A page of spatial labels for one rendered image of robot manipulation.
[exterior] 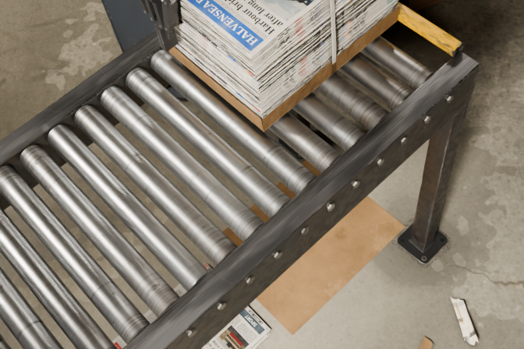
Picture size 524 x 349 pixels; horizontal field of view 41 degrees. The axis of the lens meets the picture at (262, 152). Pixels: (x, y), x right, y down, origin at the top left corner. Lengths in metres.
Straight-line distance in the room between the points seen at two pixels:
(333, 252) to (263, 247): 0.88
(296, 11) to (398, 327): 1.07
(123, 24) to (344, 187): 1.18
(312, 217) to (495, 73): 1.34
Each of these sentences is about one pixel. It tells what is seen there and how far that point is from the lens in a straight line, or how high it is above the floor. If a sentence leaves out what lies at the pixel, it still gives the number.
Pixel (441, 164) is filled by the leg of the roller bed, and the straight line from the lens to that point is 1.67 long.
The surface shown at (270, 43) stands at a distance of 1.16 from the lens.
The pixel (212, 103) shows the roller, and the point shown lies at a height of 0.80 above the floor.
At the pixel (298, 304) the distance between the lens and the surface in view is 2.02.
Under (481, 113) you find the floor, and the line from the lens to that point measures 2.36.
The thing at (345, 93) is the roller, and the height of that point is 0.80.
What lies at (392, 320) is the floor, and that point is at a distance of 2.01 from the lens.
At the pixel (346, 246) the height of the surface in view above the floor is 0.00.
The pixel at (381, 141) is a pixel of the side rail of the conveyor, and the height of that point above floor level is 0.80.
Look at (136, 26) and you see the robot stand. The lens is 2.24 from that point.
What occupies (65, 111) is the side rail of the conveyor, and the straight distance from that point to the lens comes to 1.46.
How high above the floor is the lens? 1.90
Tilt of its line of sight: 57 degrees down
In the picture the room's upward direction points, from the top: 11 degrees counter-clockwise
